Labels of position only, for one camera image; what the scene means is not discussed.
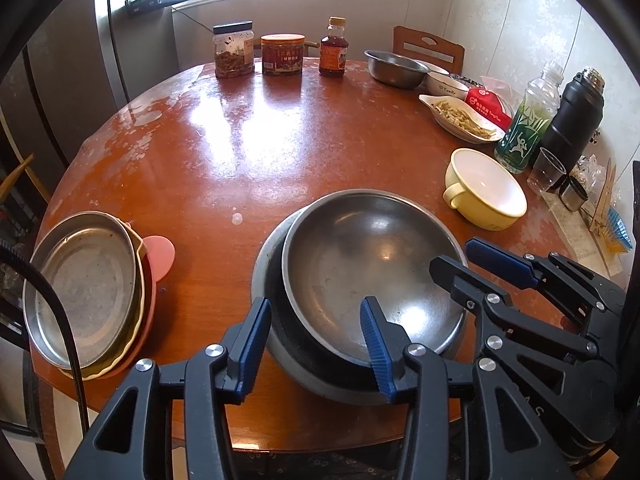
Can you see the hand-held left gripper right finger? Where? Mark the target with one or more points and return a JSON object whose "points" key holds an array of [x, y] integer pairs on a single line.
{"points": [[375, 350]]}

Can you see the black wall rack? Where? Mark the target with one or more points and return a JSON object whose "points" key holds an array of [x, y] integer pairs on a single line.
{"points": [[150, 2]]}

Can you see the wide steel bowl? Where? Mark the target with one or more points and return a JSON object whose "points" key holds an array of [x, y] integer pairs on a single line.
{"points": [[350, 260]]}

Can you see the black-lidded clear jar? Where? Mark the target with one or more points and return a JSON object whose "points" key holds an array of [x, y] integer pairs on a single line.
{"points": [[232, 55]]}

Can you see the deep steel bowl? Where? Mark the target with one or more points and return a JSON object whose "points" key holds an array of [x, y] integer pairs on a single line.
{"points": [[320, 386]]}

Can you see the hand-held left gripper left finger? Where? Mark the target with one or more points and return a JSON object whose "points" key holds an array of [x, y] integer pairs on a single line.
{"points": [[252, 345]]}

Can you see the small steel cup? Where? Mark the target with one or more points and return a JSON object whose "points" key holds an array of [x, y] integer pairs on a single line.
{"points": [[572, 195]]}

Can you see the yellow cup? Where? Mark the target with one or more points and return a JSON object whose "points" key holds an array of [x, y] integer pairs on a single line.
{"points": [[485, 190]]}

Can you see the black thermos flask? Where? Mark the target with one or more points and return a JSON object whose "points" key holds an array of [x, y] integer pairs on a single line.
{"points": [[575, 115]]}

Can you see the yellow shell-shaped plate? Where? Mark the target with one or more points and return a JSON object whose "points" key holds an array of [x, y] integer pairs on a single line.
{"points": [[112, 366]]}

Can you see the amber sauce bottle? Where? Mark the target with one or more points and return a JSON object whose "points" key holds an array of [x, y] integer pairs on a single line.
{"points": [[332, 55]]}

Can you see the round steel plate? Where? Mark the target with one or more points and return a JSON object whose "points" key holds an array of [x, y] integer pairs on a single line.
{"points": [[80, 285]]}

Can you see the small steel bowl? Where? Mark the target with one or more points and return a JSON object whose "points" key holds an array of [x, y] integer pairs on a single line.
{"points": [[392, 67]]}

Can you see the white ceramic bowl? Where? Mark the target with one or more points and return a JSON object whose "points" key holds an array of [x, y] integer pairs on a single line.
{"points": [[447, 85]]}

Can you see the grey refrigerator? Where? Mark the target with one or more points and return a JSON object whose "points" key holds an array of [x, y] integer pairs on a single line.
{"points": [[75, 85]]}

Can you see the white oval plate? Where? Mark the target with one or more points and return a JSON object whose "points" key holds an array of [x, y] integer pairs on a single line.
{"points": [[435, 110]]}

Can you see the red tissue packet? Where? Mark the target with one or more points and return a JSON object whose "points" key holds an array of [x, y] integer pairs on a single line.
{"points": [[487, 102]]}

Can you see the orange-lidded red can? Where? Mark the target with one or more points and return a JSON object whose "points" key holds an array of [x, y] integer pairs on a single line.
{"points": [[283, 57]]}

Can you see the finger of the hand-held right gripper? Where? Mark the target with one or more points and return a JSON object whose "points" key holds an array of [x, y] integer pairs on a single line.
{"points": [[500, 260], [465, 282]]}

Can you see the pile of dried food strips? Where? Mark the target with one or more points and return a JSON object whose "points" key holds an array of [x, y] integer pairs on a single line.
{"points": [[465, 117]]}

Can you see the clear toothpick box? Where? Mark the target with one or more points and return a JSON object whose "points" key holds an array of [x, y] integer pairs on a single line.
{"points": [[604, 200]]}

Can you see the pink plate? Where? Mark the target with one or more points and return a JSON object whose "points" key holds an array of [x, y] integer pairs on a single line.
{"points": [[160, 255]]}

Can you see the green-label plastic bottle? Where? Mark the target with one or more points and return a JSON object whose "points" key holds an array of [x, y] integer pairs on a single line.
{"points": [[525, 130]]}

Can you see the blue and white packet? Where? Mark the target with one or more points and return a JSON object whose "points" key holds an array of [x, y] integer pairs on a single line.
{"points": [[620, 232]]}

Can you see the clear plastic cup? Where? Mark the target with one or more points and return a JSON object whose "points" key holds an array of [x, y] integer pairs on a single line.
{"points": [[545, 172]]}

